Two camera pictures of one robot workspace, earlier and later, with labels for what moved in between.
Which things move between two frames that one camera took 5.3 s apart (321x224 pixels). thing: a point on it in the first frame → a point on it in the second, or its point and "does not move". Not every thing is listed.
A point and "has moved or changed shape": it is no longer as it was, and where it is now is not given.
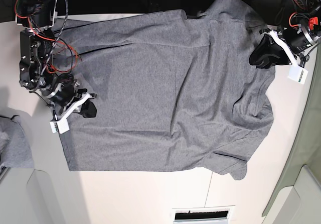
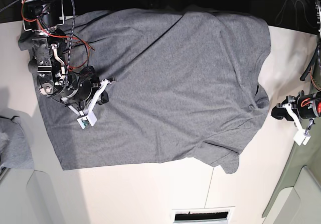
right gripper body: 298,38 → 308,106
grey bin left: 28,196 does not move
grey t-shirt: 172,92 has moved or changed shape
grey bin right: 297,198 does not move
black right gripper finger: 268,52 → 280,113
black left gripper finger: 88,109 → 105,98
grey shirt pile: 15,150 does not move
